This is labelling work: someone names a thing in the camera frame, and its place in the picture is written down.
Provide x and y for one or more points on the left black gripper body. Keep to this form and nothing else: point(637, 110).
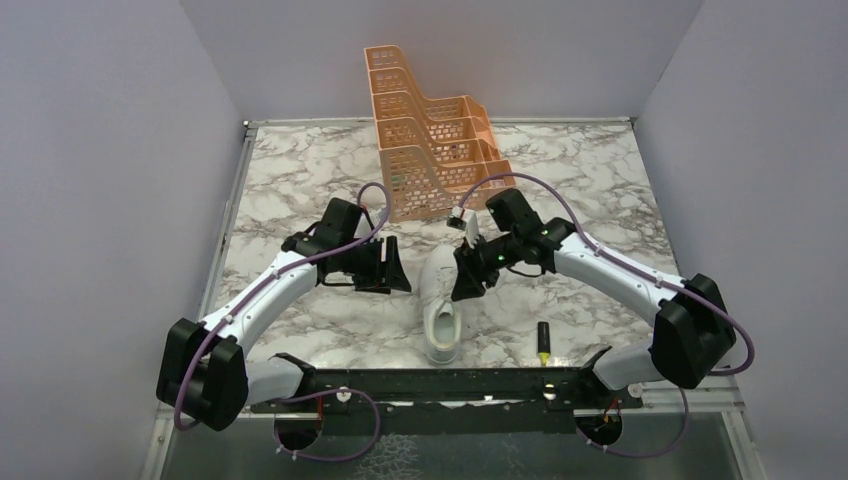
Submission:
point(364, 261)

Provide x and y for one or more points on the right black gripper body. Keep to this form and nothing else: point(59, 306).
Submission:
point(502, 253)

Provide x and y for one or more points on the white sneaker shoe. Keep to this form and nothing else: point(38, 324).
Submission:
point(441, 318)

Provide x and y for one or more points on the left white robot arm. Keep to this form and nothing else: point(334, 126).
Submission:
point(204, 373)

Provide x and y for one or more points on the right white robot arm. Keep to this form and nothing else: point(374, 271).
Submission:
point(690, 334)

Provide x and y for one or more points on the black yellow highlighter marker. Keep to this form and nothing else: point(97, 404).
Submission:
point(543, 343)

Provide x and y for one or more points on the orange plastic file organizer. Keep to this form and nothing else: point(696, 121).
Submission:
point(431, 150)

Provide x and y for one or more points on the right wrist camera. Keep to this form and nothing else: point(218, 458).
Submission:
point(510, 211)

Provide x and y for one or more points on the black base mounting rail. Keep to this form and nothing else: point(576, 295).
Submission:
point(350, 402)

